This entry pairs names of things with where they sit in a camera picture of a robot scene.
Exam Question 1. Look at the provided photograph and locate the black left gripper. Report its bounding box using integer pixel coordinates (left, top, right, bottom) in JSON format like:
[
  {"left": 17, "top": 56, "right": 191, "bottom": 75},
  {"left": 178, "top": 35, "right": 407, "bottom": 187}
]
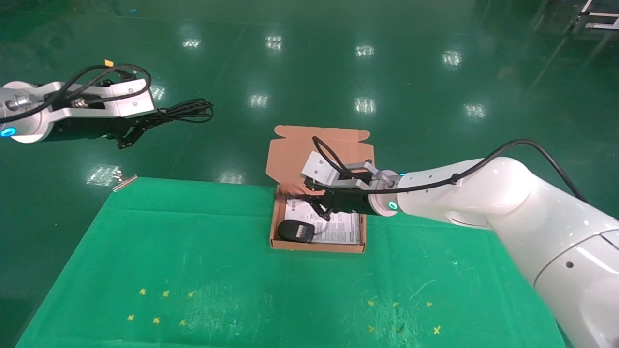
[{"left": 46, "top": 110, "right": 163, "bottom": 150}]

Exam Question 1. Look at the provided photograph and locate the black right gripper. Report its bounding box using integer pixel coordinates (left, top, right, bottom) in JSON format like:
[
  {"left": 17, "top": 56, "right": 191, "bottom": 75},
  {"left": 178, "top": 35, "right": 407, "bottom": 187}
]
[{"left": 276, "top": 183, "right": 385, "bottom": 222}]

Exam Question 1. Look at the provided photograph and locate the black wired computer mouse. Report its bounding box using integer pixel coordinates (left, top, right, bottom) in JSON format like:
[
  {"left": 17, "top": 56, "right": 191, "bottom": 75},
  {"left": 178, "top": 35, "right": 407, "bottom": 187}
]
[{"left": 277, "top": 213, "right": 337, "bottom": 243}]

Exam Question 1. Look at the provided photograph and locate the black data cable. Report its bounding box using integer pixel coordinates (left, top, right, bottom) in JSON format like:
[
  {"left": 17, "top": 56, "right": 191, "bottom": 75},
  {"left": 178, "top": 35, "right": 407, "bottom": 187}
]
[{"left": 144, "top": 99, "right": 215, "bottom": 126}]

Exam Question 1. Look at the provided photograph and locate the orange cardboard box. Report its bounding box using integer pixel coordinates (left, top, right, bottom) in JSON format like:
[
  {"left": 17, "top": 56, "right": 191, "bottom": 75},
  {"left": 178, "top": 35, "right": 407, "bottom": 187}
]
[{"left": 265, "top": 126, "right": 376, "bottom": 254}]

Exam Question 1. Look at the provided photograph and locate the white printed instruction sheet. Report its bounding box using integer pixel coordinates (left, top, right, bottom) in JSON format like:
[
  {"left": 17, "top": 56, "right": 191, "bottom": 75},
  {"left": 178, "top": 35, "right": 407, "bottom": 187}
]
[{"left": 282, "top": 195, "right": 362, "bottom": 244}]

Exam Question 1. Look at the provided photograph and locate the metal binder clip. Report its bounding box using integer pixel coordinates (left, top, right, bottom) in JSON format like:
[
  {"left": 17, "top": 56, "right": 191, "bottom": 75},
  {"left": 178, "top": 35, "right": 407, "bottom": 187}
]
[{"left": 112, "top": 169, "right": 138, "bottom": 193}]

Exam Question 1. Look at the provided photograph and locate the green table mat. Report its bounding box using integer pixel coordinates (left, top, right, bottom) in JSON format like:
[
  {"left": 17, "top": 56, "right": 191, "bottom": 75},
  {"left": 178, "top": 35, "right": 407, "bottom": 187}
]
[{"left": 15, "top": 176, "right": 566, "bottom": 348}]

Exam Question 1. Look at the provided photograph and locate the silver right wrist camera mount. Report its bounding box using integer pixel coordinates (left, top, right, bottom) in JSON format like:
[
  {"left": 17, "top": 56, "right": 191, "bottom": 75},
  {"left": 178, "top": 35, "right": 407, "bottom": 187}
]
[{"left": 300, "top": 151, "right": 393, "bottom": 195}]

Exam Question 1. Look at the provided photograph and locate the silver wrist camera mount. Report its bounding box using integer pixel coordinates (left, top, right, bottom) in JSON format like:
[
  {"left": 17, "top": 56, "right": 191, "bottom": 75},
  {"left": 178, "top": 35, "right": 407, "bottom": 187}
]
[
  {"left": 300, "top": 151, "right": 393, "bottom": 195},
  {"left": 27, "top": 76, "right": 156, "bottom": 122}
]

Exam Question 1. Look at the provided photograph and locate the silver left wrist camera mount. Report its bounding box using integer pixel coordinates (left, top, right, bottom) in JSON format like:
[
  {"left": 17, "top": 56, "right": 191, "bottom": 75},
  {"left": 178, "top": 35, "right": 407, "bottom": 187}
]
[{"left": 27, "top": 76, "right": 156, "bottom": 122}]

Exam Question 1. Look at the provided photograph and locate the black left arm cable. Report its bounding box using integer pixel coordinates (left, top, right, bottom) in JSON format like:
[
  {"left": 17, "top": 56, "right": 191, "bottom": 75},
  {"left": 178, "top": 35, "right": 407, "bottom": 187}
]
[{"left": 0, "top": 63, "right": 153, "bottom": 124}]

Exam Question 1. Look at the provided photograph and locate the white metal frame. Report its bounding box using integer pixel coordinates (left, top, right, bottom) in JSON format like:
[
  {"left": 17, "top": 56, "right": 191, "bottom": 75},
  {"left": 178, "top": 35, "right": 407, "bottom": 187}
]
[{"left": 568, "top": 0, "right": 619, "bottom": 32}]

